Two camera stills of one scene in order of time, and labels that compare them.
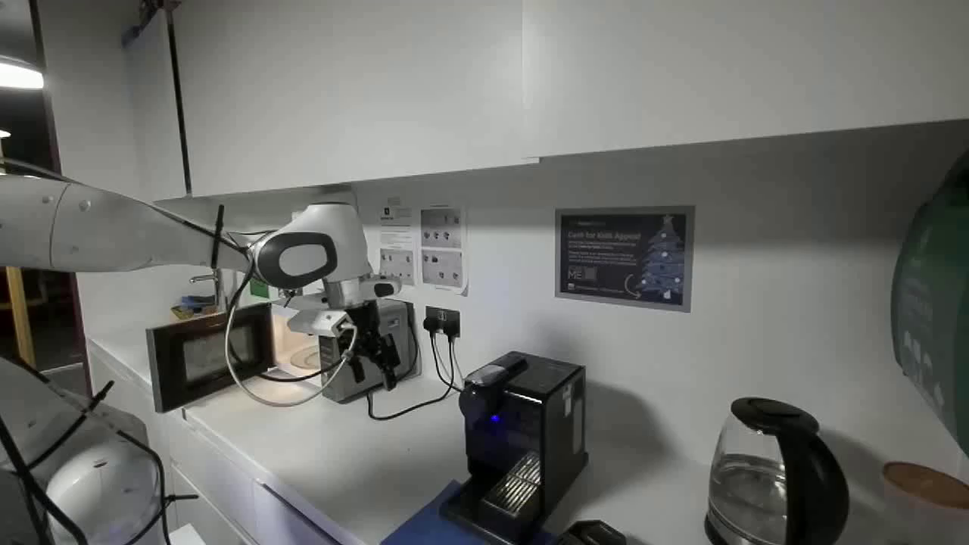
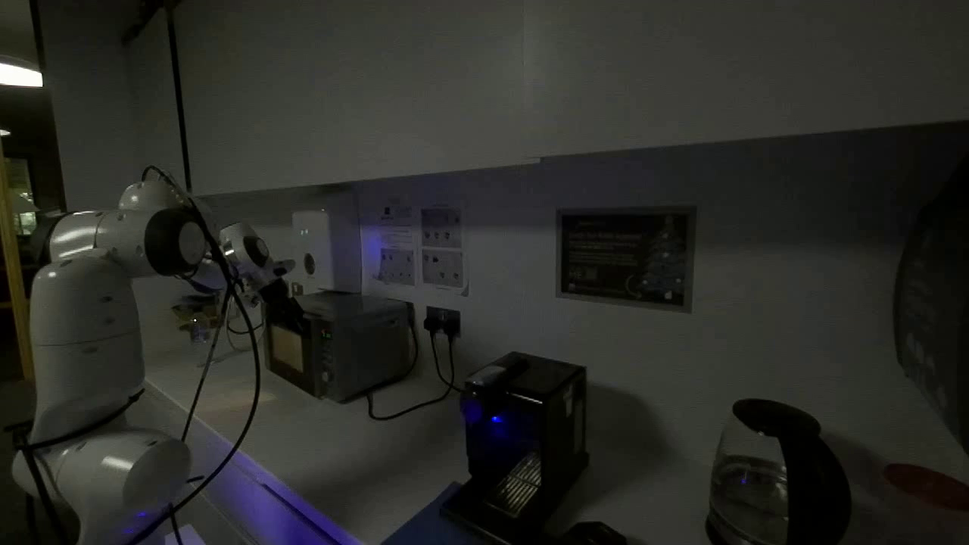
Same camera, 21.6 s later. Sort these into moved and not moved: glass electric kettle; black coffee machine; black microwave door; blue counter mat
Moved: black microwave door
Not moved: glass electric kettle; black coffee machine; blue counter mat
